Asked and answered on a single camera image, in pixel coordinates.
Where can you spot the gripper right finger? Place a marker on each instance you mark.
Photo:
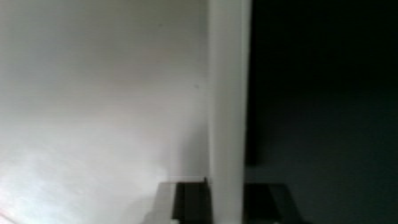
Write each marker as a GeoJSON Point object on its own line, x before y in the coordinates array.
{"type": "Point", "coordinates": [268, 205]}

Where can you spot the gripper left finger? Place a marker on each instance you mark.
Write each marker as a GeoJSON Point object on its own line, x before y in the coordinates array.
{"type": "Point", "coordinates": [183, 203]}

